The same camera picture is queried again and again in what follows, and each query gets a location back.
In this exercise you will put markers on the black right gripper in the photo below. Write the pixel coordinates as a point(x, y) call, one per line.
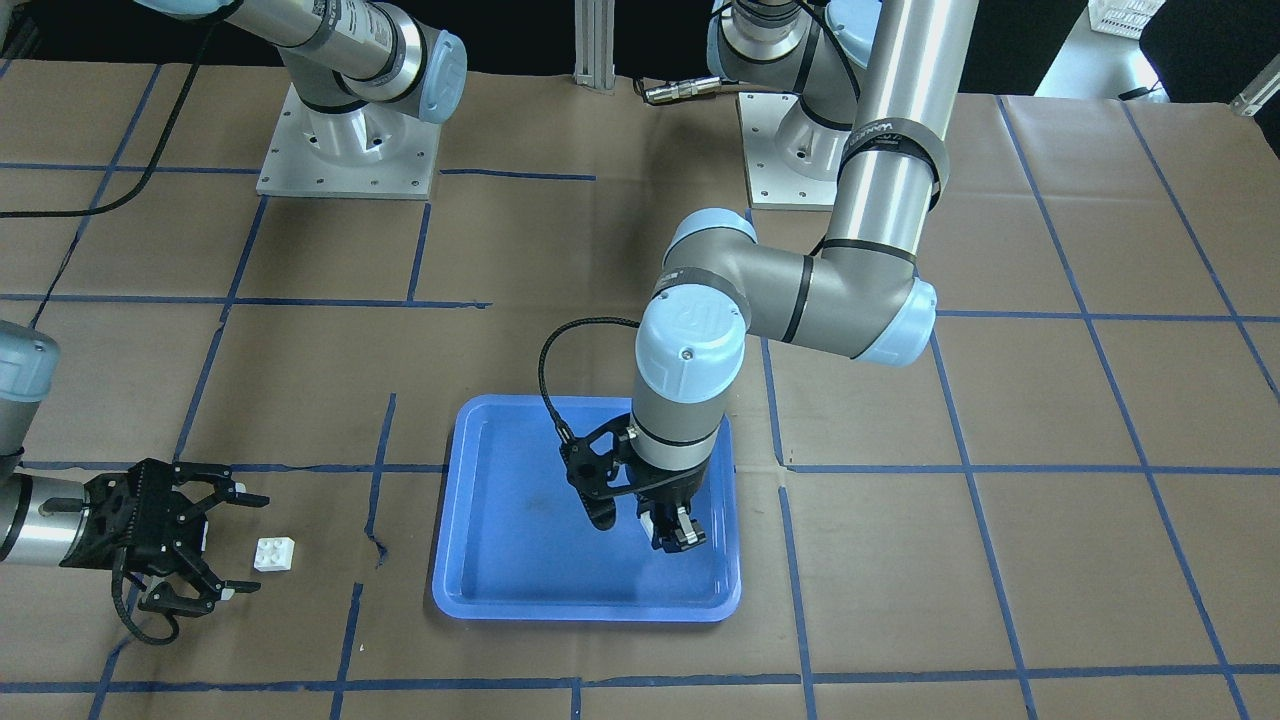
point(100, 497)

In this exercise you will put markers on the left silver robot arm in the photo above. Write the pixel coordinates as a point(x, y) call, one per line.
point(856, 294)

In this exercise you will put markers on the aluminium frame post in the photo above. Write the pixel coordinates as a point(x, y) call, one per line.
point(594, 45)

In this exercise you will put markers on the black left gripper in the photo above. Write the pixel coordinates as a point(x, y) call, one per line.
point(679, 488)

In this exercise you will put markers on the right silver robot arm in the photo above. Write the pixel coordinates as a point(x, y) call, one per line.
point(374, 85)

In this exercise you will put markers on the blue plastic tray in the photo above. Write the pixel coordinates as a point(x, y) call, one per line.
point(516, 544)

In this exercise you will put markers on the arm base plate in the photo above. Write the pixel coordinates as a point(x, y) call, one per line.
point(791, 160)
point(368, 153)

